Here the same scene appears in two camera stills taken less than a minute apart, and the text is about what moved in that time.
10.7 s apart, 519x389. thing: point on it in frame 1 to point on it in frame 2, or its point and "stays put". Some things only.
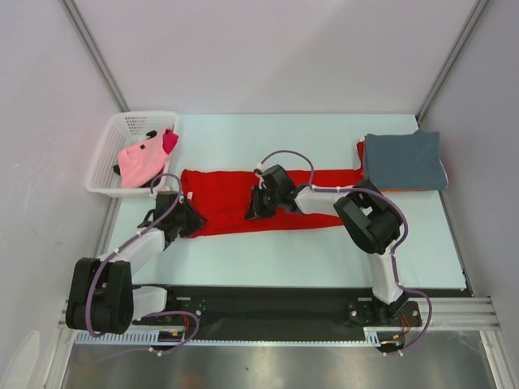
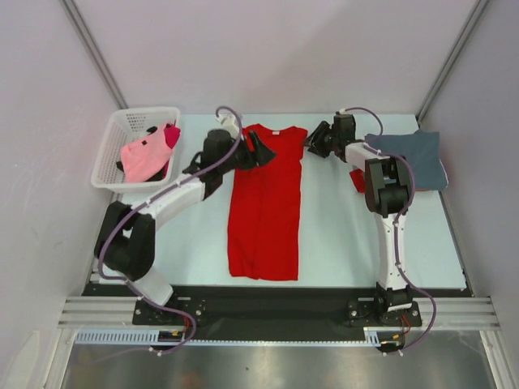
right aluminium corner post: [450, 61] stays put
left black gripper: [195, 220] to [261, 154]
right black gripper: [261, 198] to [324, 138]
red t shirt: [223, 198] to [264, 207]
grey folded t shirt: [405, 161] stays put
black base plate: [289, 307] stays put
